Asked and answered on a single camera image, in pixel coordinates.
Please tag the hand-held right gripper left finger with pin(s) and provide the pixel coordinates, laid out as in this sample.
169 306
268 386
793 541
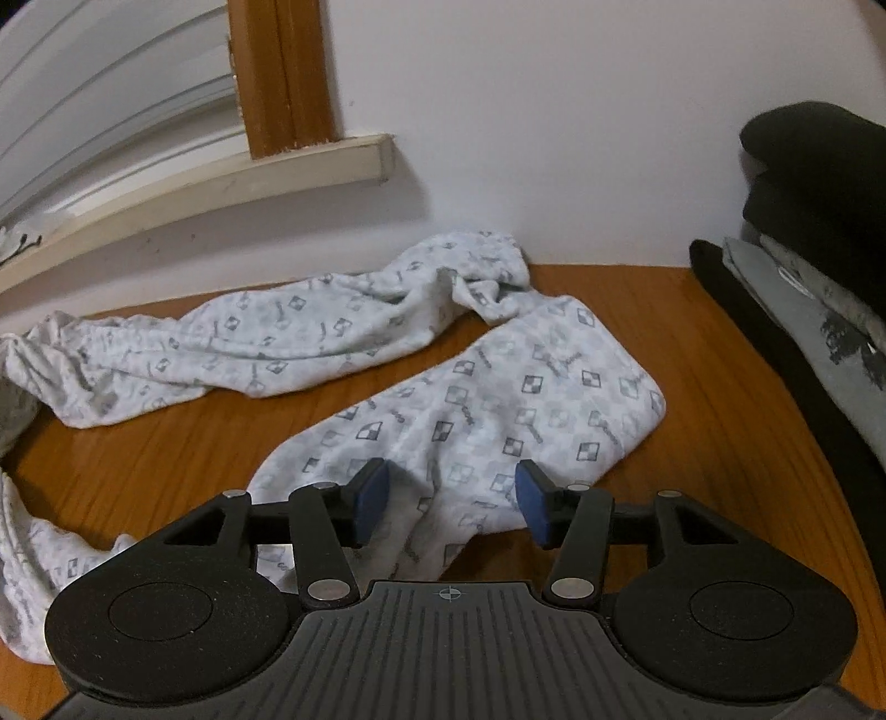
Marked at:
370 498

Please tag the mottled light grey garment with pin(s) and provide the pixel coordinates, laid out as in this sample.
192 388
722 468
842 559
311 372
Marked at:
824 291

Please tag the wooden window frame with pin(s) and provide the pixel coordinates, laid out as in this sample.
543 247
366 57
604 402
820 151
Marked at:
284 69

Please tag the grey printed shirt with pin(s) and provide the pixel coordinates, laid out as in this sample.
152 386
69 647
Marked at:
803 325

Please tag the black folded pants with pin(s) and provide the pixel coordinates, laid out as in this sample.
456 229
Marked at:
747 304

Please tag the black folded garment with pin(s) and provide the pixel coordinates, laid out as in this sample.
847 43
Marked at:
830 221

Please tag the white patterned pajama pants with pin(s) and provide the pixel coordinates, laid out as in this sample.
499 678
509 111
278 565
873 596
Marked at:
526 388

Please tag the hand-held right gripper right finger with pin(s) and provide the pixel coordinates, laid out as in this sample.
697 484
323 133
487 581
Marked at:
534 498

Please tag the grey window blind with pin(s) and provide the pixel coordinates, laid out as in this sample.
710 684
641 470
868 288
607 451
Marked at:
104 90

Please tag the beige window sill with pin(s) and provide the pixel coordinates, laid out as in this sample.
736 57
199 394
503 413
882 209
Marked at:
207 187

